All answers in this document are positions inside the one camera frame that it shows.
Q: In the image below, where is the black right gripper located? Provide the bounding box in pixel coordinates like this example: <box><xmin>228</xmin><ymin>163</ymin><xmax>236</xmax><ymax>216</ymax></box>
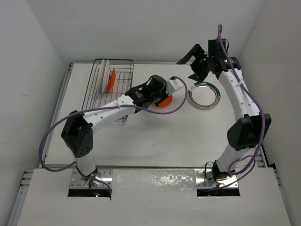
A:
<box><xmin>177</xmin><ymin>44</ymin><xmax>214</xmax><ymax>82</ymax></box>

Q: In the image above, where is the orange plate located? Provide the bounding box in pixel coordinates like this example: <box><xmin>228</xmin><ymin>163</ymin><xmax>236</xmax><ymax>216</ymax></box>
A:
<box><xmin>152</xmin><ymin>95</ymin><xmax>173</xmax><ymax>108</ymax></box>
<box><xmin>107</xmin><ymin>69</ymin><xmax>116</xmax><ymax>92</ymax></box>

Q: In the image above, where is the white plate teal rim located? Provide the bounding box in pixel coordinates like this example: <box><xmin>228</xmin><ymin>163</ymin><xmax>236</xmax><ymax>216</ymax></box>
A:
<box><xmin>188</xmin><ymin>82</ymin><xmax>221</xmax><ymax>110</ymax></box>

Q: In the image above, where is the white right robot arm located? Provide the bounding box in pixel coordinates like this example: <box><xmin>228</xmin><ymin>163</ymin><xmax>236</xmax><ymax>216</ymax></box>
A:
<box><xmin>177</xmin><ymin>39</ymin><xmax>272</xmax><ymax>180</ymax></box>

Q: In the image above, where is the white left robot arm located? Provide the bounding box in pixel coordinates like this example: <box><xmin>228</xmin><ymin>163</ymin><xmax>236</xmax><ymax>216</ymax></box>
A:
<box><xmin>61</xmin><ymin>75</ymin><xmax>171</xmax><ymax>177</ymax></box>

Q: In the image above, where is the white foam cover board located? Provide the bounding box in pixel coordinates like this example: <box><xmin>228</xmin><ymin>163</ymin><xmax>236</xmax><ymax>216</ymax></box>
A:
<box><xmin>18</xmin><ymin>168</ymin><xmax>290</xmax><ymax>226</ymax></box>

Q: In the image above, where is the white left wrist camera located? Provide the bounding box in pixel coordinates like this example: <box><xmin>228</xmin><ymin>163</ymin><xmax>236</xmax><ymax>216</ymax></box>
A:
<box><xmin>166</xmin><ymin>77</ymin><xmax>183</xmax><ymax>95</ymax></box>

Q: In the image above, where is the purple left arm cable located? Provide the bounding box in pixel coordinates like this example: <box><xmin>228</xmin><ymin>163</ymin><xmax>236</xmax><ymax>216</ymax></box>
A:
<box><xmin>38</xmin><ymin>75</ymin><xmax>188</xmax><ymax>196</ymax></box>

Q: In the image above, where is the wire dish rack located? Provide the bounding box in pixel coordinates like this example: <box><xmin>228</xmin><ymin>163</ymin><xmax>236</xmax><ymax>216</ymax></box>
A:
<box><xmin>81</xmin><ymin>58</ymin><xmax>135</xmax><ymax>110</ymax></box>

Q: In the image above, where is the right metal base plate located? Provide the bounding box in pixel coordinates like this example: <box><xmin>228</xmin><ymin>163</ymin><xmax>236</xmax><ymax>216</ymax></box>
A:
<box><xmin>195</xmin><ymin>168</ymin><xmax>238</xmax><ymax>189</ymax></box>

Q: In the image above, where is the metal base plate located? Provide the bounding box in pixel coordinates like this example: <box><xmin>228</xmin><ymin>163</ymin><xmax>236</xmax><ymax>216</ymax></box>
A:
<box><xmin>195</xmin><ymin>168</ymin><xmax>238</xmax><ymax>189</ymax></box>
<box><xmin>69</xmin><ymin>169</ymin><xmax>112</xmax><ymax>189</ymax></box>

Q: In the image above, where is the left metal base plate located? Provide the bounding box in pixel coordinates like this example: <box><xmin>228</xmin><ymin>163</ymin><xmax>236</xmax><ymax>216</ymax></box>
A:
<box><xmin>69</xmin><ymin>169</ymin><xmax>112</xmax><ymax>189</ymax></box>

